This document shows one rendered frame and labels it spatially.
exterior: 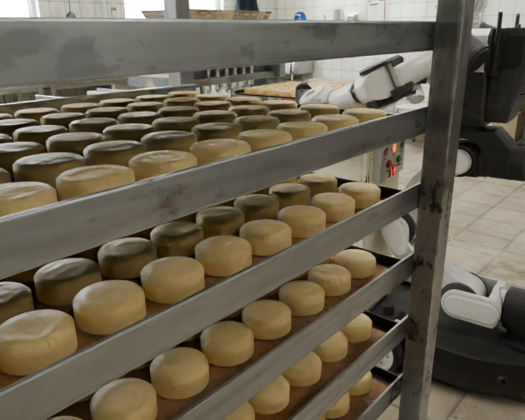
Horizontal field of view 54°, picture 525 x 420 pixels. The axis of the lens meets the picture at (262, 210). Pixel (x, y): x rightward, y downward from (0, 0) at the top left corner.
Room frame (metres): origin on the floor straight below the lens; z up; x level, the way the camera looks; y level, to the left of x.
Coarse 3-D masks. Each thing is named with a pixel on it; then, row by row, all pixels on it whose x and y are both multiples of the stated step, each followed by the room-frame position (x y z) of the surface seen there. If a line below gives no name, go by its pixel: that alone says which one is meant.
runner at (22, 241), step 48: (288, 144) 0.40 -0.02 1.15; (336, 144) 0.45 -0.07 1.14; (384, 144) 0.51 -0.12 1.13; (96, 192) 0.27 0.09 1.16; (144, 192) 0.29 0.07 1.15; (192, 192) 0.32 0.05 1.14; (240, 192) 0.35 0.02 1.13; (0, 240) 0.23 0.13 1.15; (48, 240) 0.25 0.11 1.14; (96, 240) 0.27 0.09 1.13
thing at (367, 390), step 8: (368, 376) 0.59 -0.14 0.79; (360, 384) 0.57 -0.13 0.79; (368, 384) 0.58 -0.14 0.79; (376, 384) 0.60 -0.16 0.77; (384, 384) 0.60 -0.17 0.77; (352, 392) 0.57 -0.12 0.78; (360, 392) 0.57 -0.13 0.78; (368, 392) 0.58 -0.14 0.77; (376, 392) 0.58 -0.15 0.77; (344, 400) 0.54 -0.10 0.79; (352, 400) 0.56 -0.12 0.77; (360, 400) 0.56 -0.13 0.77; (368, 400) 0.56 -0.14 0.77; (336, 408) 0.53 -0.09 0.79; (344, 408) 0.53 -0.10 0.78; (352, 408) 0.55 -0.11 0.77; (360, 408) 0.55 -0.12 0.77; (328, 416) 0.53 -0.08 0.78; (336, 416) 0.53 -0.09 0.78; (344, 416) 0.54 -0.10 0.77; (352, 416) 0.54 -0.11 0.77
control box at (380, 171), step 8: (392, 144) 1.91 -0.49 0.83; (400, 144) 1.97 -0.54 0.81; (376, 152) 1.83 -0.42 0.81; (384, 152) 1.84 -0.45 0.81; (392, 152) 1.91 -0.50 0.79; (400, 152) 1.98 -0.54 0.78; (376, 160) 1.83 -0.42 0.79; (384, 160) 1.85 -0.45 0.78; (392, 160) 1.92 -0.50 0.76; (376, 168) 1.83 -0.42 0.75; (384, 168) 1.85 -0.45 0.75; (392, 168) 1.92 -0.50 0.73; (400, 168) 1.99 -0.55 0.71; (376, 176) 1.83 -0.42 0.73; (384, 176) 1.86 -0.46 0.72
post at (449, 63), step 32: (448, 0) 0.57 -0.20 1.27; (448, 32) 0.57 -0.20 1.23; (448, 64) 0.57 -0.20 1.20; (448, 96) 0.57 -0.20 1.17; (448, 128) 0.56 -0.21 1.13; (448, 160) 0.57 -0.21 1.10; (448, 192) 0.57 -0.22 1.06; (448, 224) 0.58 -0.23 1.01; (416, 256) 0.58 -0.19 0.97; (416, 288) 0.58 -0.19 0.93; (416, 320) 0.57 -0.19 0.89; (416, 352) 0.57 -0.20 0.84; (416, 384) 0.57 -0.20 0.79; (416, 416) 0.57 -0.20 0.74
